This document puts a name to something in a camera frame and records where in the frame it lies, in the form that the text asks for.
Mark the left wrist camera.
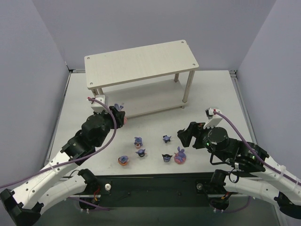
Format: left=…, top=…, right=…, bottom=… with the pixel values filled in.
left=87, top=95, right=108, bottom=114

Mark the purple bunny with sunglasses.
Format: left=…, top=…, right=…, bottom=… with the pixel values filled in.
left=135, top=149, right=146, bottom=157

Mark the aluminium frame rail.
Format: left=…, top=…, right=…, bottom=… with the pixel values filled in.
left=228, top=70, right=301, bottom=226

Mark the sitting bunny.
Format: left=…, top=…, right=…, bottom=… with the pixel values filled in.
left=114, top=103, right=127, bottom=124

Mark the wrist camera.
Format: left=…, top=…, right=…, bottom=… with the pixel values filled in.
left=204, top=107, right=222, bottom=129
left=87, top=95, right=108, bottom=114

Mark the black-hat striped bunny toy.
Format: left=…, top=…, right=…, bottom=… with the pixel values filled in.
left=162, top=154, right=173, bottom=162

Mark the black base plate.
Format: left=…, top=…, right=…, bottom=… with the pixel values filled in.
left=75, top=172, right=227, bottom=210

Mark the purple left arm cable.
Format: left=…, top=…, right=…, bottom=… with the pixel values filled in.
left=0, top=97, right=118, bottom=190

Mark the purple bunny black bow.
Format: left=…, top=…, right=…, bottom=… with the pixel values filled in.
left=163, top=135, right=171, bottom=143

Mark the bunny holding strawberry cake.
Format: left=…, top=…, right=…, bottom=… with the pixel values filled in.
left=134, top=137, right=143, bottom=149

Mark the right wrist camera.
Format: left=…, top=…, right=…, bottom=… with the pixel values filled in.
left=204, top=107, right=222, bottom=129

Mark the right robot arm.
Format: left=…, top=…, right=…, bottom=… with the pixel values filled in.
left=177, top=122, right=301, bottom=219

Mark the white two-tier shelf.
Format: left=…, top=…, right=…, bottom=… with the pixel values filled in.
left=85, top=40, right=199, bottom=118

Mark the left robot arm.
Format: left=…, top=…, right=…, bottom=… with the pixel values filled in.
left=0, top=106, right=125, bottom=226

